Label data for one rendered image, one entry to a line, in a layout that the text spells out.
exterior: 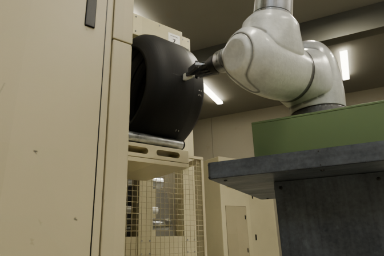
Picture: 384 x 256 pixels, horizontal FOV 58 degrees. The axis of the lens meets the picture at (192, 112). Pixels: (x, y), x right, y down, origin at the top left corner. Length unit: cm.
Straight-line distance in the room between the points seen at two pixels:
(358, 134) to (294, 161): 16
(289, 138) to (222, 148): 825
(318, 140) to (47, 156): 57
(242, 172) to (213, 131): 850
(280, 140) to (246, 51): 23
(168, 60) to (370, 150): 100
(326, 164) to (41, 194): 54
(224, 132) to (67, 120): 856
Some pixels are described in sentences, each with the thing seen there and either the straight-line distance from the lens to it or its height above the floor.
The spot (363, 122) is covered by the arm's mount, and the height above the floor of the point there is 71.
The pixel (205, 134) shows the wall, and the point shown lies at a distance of 936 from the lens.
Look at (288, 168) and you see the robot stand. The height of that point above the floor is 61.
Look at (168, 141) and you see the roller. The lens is 155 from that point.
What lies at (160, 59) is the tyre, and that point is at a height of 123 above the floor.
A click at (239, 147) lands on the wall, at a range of 894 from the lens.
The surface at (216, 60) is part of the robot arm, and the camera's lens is 132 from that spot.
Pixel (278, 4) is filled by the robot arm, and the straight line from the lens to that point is 96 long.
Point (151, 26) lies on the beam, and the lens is 223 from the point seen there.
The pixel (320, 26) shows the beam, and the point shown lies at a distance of 578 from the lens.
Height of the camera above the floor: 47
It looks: 21 degrees up
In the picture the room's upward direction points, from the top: 2 degrees counter-clockwise
